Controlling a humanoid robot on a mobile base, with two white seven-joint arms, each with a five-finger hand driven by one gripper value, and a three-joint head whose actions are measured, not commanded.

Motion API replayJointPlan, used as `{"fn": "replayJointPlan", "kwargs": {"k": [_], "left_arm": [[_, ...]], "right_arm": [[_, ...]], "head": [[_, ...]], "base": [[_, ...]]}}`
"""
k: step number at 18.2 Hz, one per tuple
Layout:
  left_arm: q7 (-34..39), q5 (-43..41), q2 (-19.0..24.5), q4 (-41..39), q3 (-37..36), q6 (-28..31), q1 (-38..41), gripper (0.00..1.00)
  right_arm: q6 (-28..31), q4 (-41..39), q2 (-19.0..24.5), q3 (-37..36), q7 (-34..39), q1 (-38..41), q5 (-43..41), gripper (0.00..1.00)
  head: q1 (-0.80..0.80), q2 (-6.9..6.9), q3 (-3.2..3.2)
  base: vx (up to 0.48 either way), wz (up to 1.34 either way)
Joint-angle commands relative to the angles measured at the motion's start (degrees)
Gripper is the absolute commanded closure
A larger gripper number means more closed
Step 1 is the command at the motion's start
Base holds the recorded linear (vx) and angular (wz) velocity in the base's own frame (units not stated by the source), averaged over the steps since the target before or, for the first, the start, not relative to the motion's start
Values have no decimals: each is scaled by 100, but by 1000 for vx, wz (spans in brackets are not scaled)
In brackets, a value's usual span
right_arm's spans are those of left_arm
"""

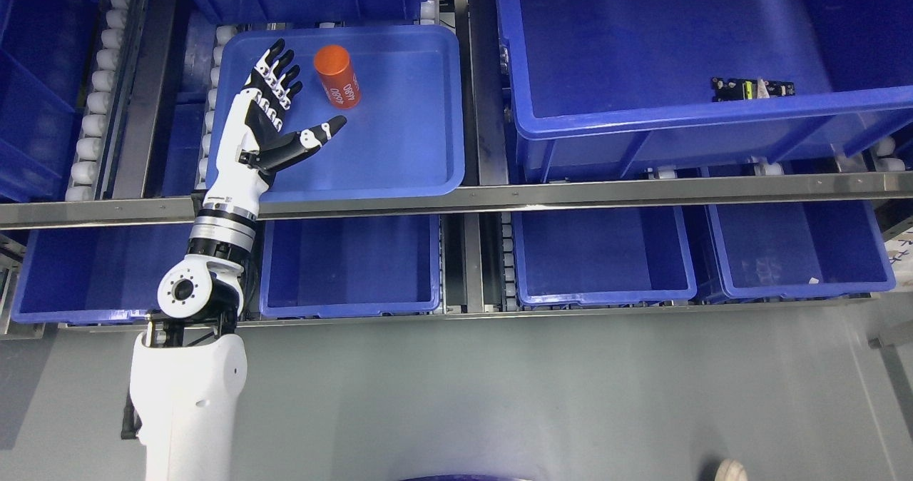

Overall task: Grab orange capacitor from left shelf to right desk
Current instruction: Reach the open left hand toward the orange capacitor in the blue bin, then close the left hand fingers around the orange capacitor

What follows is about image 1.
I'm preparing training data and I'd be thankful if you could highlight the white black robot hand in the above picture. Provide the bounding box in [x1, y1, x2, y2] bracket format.
[199, 39, 347, 221]

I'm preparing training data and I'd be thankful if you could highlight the orange cylindrical capacitor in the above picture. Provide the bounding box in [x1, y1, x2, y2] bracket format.
[312, 44, 361, 109]

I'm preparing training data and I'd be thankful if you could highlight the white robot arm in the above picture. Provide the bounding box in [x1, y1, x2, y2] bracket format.
[128, 201, 258, 480]

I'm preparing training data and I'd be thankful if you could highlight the shallow blue plastic tray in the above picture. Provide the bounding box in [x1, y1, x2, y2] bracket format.
[210, 25, 465, 203]

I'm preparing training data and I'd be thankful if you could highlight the white roller conveyor strip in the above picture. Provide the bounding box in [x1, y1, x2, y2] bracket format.
[64, 0, 133, 202]

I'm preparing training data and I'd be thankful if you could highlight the blue bin lower centre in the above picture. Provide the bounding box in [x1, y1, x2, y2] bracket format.
[260, 215, 442, 319]

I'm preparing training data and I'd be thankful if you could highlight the blue bin lower left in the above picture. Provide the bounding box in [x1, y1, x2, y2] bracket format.
[11, 223, 191, 325]

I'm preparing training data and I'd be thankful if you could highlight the blue bin far left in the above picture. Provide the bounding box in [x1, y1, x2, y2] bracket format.
[1, 0, 101, 203]

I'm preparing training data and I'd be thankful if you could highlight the large blue bin right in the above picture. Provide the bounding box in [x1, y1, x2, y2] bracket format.
[496, 0, 912, 184]

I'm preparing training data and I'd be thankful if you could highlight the small black circuit board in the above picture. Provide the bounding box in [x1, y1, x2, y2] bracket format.
[710, 77, 796, 103]

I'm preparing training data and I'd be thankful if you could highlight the blue bin lower right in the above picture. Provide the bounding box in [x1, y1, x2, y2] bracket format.
[683, 201, 896, 303]

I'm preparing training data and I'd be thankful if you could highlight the white shoe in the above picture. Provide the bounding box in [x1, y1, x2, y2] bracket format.
[712, 458, 749, 481]

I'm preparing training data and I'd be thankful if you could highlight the steel shelf front rail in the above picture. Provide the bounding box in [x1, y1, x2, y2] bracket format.
[1, 172, 912, 231]

